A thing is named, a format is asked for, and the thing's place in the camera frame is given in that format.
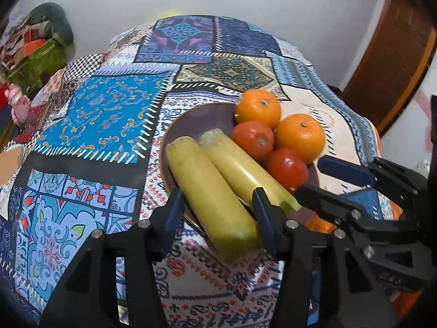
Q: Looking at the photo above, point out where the large orange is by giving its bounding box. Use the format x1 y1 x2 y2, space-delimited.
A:
275 113 326 165

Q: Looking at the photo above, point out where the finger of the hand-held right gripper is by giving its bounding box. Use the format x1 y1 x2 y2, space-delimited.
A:
294 183 420 247
318 155 429 210

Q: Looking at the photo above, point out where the pile of boxes and papers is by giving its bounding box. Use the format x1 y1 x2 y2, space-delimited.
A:
0 10 52 69

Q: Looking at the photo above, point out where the pink toy figure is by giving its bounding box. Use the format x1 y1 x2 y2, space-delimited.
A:
7 84 33 127

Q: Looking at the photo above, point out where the purple round plate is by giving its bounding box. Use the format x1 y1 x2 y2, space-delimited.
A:
160 102 321 236

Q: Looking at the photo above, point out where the patchwork printed blanket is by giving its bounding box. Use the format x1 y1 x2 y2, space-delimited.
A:
0 14 403 328

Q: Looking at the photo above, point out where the yellow corn cob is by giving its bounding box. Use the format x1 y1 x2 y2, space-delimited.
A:
198 128 303 214
166 137 263 263

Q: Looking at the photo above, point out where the red tomato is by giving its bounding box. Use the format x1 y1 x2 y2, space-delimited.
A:
265 148 309 192
232 120 275 162

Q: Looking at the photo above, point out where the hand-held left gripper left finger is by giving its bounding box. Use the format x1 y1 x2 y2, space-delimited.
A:
40 188 187 328

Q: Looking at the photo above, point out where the tan cardboard box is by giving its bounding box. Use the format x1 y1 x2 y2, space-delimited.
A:
0 143 26 187

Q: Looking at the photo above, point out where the white heart-print wardrobe door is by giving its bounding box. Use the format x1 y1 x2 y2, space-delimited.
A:
379 41 437 178

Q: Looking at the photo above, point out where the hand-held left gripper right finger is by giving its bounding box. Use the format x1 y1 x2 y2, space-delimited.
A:
252 187 401 328

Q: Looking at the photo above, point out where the brown wooden door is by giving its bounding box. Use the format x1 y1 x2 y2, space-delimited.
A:
341 0 437 134

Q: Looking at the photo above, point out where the small orange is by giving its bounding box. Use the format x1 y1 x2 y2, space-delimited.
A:
234 89 282 130
306 213 338 235

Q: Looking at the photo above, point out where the green printed box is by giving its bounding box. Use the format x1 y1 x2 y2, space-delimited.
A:
14 39 67 86

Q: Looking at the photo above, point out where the grey pillow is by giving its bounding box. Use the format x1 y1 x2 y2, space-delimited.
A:
29 2 75 45

